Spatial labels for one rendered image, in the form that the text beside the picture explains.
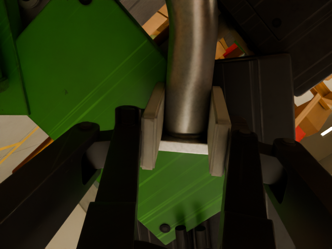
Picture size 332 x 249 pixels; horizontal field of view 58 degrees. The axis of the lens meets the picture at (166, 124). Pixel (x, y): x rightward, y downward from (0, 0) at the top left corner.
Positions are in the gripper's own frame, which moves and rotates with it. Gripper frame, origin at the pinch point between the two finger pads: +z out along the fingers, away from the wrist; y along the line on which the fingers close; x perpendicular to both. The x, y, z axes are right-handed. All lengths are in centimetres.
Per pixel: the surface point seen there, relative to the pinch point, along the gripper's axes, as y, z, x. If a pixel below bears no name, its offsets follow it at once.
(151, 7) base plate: -11, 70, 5
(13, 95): -13.3, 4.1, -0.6
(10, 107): -13.7, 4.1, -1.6
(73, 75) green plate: -8.5, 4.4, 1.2
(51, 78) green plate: -10.3, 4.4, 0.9
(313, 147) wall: 380, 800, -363
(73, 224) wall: -266, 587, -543
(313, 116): 167, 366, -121
